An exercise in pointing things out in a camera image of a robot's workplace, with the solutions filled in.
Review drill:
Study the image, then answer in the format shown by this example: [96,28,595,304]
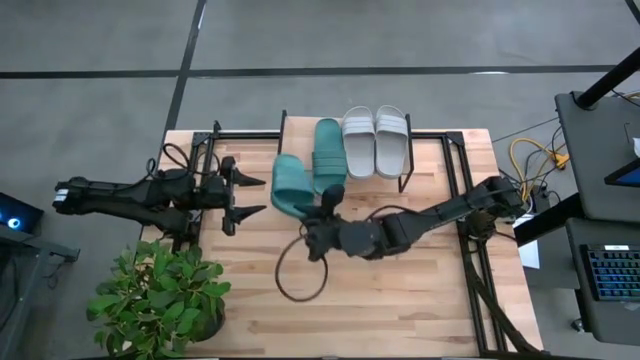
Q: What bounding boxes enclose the black desk beam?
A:
[513,192,585,248]

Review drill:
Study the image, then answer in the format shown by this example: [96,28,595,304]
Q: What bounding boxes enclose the yellow cable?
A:
[508,137,571,201]

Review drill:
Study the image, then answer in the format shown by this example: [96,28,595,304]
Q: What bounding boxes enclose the black pole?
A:
[573,46,640,111]

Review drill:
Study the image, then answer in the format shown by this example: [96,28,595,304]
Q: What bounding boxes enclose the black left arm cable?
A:
[146,142,222,177]

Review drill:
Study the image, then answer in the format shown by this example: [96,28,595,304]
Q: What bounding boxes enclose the white paper sheet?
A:
[514,213,542,271]

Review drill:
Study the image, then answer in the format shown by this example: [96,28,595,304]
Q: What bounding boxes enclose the dark grey stand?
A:
[0,224,81,360]

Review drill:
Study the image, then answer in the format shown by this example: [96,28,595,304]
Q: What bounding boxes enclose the teal rubber slide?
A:
[311,117,349,197]
[270,153,317,220]

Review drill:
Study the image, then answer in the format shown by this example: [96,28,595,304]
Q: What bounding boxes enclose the backlit keyboard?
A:
[579,243,640,303]

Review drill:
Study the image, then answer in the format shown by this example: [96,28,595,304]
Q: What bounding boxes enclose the black computer with blue light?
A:
[0,191,45,235]

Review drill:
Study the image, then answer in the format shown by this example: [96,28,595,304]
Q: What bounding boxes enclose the wooden shelf with black frame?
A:
[277,109,415,194]

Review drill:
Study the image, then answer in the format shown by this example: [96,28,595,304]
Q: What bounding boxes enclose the tablet screen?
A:
[603,158,640,189]

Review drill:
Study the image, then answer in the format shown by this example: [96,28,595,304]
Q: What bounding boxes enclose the black aluminium table frame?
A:
[172,119,551,359]

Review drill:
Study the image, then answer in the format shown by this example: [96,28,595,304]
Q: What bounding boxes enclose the black power strip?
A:
[528,183,552,215]

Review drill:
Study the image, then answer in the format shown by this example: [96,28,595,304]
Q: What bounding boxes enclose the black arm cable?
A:
[273,203,426,303]
[146,142,222,177]

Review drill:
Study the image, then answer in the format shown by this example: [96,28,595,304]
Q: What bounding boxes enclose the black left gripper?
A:
[197,155,268,237]

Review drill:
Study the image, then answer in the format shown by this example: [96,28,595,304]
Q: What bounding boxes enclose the grey desk with pole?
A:
[553,90,640,224]

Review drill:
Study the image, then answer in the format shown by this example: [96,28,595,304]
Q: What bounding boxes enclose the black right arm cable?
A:
[273,203,426,303]

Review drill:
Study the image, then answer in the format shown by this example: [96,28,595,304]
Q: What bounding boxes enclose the grey desk with keyboard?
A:
[564,217,640,347]

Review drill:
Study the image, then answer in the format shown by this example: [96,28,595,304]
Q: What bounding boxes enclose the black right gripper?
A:
[298,183,347,222]

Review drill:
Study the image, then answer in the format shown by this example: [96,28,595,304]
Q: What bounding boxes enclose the green potted plant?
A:
[85,238,233,360]

